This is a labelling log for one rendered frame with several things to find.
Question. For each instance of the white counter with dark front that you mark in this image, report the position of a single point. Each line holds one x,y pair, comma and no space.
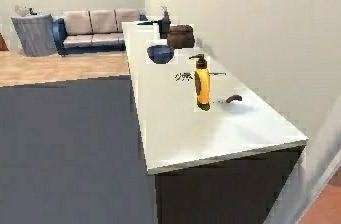
184,133

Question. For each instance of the small black cluster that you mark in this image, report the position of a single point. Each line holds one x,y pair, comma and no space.
183,76

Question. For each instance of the yellow pump bottle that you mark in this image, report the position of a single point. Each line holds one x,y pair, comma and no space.
202,85

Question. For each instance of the blue bowl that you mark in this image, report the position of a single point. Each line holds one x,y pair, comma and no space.
160,54

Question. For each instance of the thin black utensil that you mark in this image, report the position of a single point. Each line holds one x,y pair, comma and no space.
217,73

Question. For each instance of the small black curved object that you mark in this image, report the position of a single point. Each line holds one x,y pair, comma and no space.
234,98

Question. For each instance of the brown box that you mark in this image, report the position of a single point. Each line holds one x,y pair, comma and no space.
180,36

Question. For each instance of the black pump bottle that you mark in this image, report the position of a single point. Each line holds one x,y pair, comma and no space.
164,25

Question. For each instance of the black knife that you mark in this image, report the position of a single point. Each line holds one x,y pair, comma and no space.
148,23

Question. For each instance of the blue sofa with beige cushions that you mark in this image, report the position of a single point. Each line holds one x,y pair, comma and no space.
91,31

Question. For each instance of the grey round side table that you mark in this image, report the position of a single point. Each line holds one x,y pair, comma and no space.
34,35

